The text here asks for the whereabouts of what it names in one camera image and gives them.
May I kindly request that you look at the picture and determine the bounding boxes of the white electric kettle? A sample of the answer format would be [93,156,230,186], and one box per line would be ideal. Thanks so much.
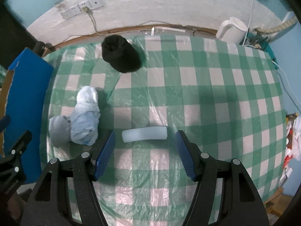
[216,17,247,44]

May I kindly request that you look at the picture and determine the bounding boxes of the grey sock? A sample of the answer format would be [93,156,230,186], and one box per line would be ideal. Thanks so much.
[49,115,71,147]

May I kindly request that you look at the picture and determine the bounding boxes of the white blue crumpled cloth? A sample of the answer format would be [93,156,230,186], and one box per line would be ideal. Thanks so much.
[70,86,100,146]

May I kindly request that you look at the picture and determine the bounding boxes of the striped hose pipe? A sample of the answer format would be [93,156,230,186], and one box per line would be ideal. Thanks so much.
[254,16,298,35]

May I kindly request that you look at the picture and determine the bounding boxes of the green checkered tablecloth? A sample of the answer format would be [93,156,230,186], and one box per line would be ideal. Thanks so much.
[40,35,285,225]

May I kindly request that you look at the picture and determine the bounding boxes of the black knit hat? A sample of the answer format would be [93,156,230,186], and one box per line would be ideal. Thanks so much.
[102,35,141,73]

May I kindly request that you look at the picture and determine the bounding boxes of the white wall socket strip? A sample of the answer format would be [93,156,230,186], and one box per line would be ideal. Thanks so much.
[60,0,105,20]

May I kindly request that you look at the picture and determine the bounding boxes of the blue cardboard box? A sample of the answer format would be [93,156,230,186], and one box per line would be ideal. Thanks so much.
[1,48,54,184]

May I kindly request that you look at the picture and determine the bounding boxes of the socket power cable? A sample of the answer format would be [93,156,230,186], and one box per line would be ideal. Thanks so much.
[84,8,105,36]

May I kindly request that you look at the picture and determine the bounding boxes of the white foam block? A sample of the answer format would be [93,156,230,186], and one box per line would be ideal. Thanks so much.
[121,126,167,143]

